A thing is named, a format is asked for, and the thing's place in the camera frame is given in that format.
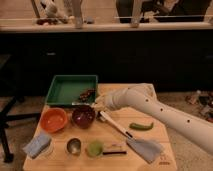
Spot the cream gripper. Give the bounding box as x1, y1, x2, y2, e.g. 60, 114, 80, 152
91, 95, 108, 111

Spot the silver metal fork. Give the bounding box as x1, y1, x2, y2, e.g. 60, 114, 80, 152
71, 102, 93, 106

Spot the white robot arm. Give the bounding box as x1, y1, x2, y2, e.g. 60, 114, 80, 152
92, 83, 213, 155

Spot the orange bowl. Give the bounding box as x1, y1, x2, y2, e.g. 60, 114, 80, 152
40, 108, 68, 133

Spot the brown food item in tray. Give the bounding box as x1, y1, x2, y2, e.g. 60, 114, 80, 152
79, 89, 95, 101

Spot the green pepper toy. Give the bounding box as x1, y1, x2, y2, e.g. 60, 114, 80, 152
129, 122, 154, 131

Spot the green plastic tray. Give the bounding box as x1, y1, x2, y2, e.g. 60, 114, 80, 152
46, 75, 98, 106

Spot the green cup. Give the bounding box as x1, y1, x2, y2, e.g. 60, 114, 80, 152
86, 141, 103, 157

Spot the small metal cup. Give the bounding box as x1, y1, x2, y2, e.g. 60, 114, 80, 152
66, 138, 81, 156

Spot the black chair base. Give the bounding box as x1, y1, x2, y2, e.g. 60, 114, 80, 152
0, 53, 43, 164

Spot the white handled spatula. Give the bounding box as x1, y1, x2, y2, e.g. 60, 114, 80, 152
97, 111, 133, 139

